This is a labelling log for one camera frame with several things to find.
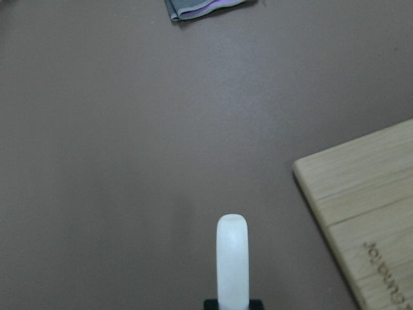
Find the folded grey cloth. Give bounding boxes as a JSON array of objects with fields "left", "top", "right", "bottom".
[{"left": 164, "top": 0, "right": 257, "bottom": 21}]

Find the bamboo cutting board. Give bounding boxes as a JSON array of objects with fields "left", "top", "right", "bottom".
[{"left": 293, "top": 120, "right": 412, "bottom": 309}]

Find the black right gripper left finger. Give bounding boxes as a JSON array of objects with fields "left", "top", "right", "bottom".
[{"left": 203, "top": 299, "right": 219, "bottom": 310}]

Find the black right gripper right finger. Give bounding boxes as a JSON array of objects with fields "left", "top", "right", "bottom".
[{"left": 248, "top": 299, "right": 264, "bottom": 310}]

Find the white ceramic spoon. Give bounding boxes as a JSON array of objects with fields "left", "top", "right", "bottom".
[{"left": 216, "top": 214, "right": 250, "bottom": 309}]

